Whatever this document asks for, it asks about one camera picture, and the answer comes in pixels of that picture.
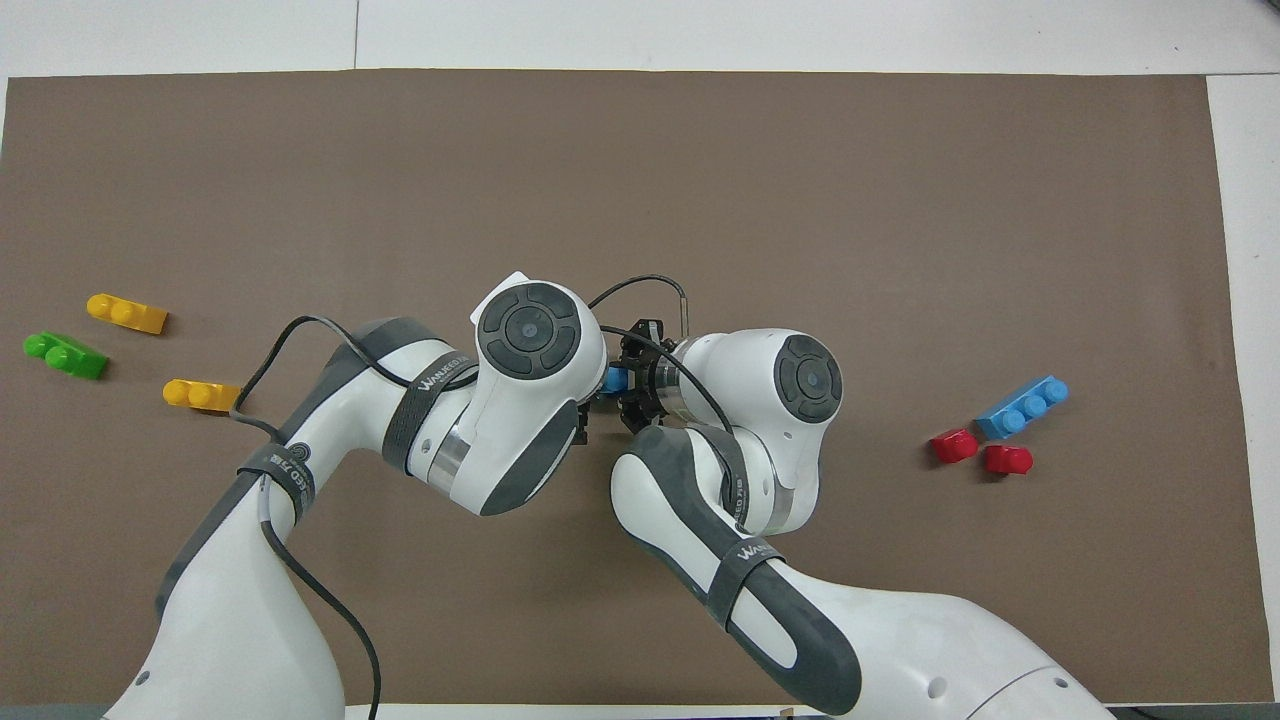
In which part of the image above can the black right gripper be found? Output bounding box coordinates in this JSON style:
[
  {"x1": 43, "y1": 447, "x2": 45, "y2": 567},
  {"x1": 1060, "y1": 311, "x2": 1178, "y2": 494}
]
[{"x1": 596, "y1": 320, "x2": 673, "y2": 434}]

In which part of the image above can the yellow toy block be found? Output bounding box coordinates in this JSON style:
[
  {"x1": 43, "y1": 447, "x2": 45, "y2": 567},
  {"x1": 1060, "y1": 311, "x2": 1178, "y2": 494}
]
[
  {"x1": 87, "y1": 293, "x2": 169, "y2": 335},
  {"x1": 163, "y1": 378, "x2": 243, "y2": 413}
]

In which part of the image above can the green toy block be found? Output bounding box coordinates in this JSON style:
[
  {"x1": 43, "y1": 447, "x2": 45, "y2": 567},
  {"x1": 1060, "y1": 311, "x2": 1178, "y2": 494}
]
[{"x1": 23, "y1": 332, "x2": 109, "y2": 380}]

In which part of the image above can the brown table mat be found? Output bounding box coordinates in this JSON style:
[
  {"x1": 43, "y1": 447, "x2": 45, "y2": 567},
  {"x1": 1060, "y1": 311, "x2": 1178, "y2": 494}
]
[{"x1": 0, "y1": 68, "x2": 1276, "y2": 706}]

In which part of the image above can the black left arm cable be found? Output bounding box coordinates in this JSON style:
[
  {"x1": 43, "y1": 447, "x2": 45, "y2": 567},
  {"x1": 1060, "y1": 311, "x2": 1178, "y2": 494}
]
[{"x1": 230, "y1": 315, "x2": 384, "y2": 720}]

